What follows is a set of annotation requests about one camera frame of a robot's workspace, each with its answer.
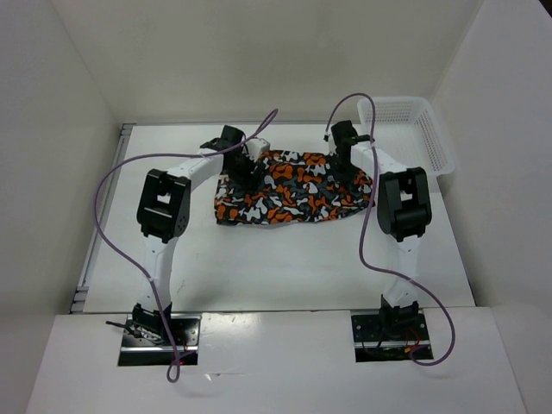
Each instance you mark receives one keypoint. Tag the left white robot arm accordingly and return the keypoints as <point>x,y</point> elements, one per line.
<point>164,211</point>

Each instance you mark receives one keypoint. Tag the white plastic basket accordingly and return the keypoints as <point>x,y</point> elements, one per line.
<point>407,129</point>

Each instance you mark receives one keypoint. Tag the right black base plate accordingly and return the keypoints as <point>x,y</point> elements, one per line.
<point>373,343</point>

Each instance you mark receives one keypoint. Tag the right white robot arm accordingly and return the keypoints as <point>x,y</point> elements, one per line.
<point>403,210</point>

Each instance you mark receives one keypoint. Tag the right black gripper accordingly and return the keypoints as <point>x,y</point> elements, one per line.
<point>342,178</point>

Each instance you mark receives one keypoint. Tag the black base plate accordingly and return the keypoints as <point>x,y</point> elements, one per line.
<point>373,343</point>
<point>142,349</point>

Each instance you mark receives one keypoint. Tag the orange camouflage shorts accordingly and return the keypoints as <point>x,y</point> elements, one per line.
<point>291,187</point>

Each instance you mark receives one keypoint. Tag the aluminium table edge rail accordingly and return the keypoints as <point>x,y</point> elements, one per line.
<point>101,201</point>

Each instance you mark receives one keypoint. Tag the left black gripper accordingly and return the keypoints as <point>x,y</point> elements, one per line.
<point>245,181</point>

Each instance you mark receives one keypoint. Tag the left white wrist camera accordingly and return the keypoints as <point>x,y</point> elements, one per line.
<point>256,147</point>

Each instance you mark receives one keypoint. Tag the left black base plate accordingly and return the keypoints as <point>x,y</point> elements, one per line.
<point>142,349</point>

